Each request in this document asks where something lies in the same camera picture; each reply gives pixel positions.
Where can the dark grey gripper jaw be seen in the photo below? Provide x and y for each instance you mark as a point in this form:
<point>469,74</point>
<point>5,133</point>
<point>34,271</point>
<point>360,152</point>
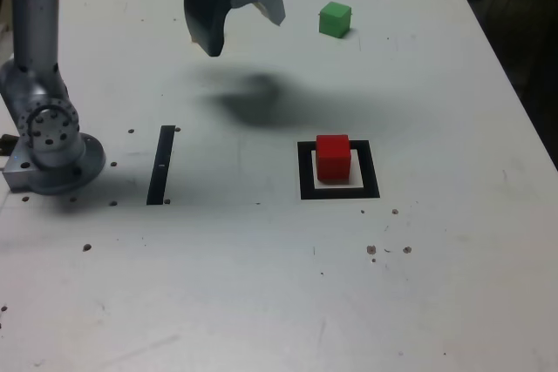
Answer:
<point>205,10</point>

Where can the green cube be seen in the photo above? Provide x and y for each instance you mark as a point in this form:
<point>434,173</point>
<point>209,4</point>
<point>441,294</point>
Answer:
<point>333,19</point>

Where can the red cube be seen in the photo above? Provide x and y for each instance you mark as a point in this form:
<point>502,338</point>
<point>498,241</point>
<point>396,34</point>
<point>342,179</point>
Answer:
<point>333,158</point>

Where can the black plug at arm base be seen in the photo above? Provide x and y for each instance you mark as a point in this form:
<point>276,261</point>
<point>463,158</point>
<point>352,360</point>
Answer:
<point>6,145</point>

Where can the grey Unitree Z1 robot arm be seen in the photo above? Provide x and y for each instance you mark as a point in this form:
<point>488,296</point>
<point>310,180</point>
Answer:
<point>39,84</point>

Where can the black tape square outline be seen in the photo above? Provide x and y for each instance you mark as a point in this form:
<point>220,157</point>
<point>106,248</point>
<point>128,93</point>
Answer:
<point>305,191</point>

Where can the black tape strip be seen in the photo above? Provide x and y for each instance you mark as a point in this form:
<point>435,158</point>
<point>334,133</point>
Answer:
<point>160,167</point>

